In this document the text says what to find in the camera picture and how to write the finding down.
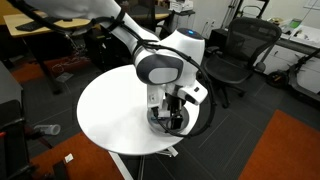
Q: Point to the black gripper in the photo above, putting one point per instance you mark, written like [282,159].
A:
[174,105]

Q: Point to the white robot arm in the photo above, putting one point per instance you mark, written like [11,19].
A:
[100,10]

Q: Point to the grey bowl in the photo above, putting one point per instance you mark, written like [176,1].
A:
[186,120]

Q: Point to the white table base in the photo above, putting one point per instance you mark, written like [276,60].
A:
[120,165]

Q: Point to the black mesh office chair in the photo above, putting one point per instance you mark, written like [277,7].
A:
[230,66]

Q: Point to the black box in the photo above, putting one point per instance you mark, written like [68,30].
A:
[218,38]

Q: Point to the white small cabinet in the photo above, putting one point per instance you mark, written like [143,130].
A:
[183,21]

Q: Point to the black computer tower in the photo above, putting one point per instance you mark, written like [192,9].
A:
[100,50]

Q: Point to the wooden desk black legs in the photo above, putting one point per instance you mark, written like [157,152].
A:
[163,16]
[76,23]

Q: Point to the black kick scooter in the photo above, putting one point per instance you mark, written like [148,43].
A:
[276,79]

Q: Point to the small white floor tag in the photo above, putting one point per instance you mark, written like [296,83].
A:
[68,158]

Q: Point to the black padded office chair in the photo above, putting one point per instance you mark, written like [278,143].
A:
[143,10]

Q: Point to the white box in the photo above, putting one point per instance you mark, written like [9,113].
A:
[180,6]

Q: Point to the grey floor box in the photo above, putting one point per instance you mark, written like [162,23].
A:
[64,77]

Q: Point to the clear plastic container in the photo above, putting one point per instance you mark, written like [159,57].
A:
[46,129]

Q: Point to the white cabinet counter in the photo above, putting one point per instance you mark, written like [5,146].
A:
[310,76]

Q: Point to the black computer mouse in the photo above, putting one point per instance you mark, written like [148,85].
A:
[68,20]

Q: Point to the green container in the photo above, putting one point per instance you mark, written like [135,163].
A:
[295,23]

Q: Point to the black metal robot stand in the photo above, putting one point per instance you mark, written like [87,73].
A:
[10,86]

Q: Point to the black keyboard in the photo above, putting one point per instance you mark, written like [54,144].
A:
[26,26]

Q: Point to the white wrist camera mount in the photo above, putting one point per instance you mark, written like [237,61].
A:
[191,95]

